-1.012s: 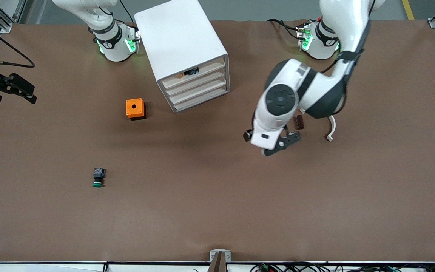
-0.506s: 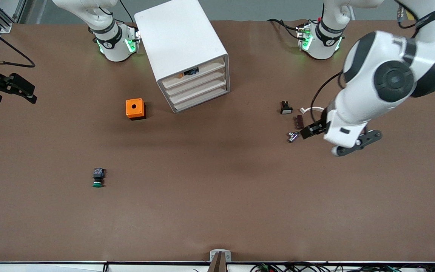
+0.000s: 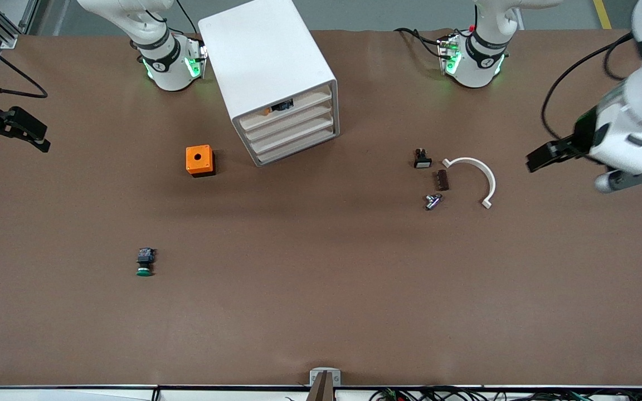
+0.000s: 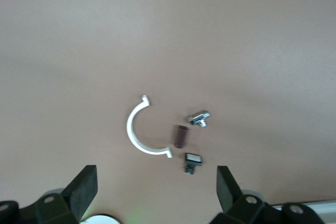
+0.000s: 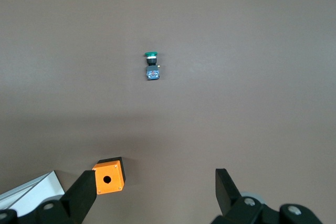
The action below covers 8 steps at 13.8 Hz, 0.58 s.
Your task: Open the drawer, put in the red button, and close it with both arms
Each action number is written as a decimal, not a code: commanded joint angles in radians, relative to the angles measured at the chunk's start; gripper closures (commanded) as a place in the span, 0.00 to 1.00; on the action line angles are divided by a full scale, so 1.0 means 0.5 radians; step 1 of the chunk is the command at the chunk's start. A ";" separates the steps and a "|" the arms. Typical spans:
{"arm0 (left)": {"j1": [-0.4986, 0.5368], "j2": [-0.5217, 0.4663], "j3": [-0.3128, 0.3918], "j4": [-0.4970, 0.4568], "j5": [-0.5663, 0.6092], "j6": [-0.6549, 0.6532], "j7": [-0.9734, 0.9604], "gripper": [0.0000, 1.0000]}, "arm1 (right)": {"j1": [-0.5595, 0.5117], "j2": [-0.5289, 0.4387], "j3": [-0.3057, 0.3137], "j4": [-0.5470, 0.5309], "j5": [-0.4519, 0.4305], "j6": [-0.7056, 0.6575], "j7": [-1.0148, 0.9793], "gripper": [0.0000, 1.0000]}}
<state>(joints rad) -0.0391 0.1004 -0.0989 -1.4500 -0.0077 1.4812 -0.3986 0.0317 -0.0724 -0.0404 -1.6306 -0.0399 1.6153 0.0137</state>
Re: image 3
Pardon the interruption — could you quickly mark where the white drawer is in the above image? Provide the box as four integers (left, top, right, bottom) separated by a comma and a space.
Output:
245, 101, 335, 143
254, 127, 339, 166
240, 82, 334, 132
250, 114, 337, 155

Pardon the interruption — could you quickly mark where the green mushroom push button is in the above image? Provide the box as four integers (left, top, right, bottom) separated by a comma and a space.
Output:
135, 248, 156, 277

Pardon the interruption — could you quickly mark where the orange button box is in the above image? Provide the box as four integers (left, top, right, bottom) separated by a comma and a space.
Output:
186, 145, 216, 178

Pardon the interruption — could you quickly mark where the white drawer cabinet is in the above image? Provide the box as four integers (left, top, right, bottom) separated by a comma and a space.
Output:
197, 0, 341, 168

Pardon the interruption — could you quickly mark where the white curved plastic clip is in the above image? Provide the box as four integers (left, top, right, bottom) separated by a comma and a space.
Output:
442, 157, 497, 209

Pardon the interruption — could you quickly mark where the black camera cable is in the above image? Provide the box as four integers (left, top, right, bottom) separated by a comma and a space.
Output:
541, 32, 642, 141
0, 23, 49, 100

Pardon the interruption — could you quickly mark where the black base cable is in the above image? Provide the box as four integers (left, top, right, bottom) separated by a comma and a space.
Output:
393, 26, 445, 60
176, 0, 206, 42

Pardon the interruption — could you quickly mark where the white table edge rail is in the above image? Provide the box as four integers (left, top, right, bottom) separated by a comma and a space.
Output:
0, 385, 642, 401

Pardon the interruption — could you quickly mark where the black cable bundle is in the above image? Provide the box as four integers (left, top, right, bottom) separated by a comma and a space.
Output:
368, 386, 642, 401

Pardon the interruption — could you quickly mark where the grey metal bracket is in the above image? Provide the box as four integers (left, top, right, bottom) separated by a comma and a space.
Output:
309, 368, 342, 387

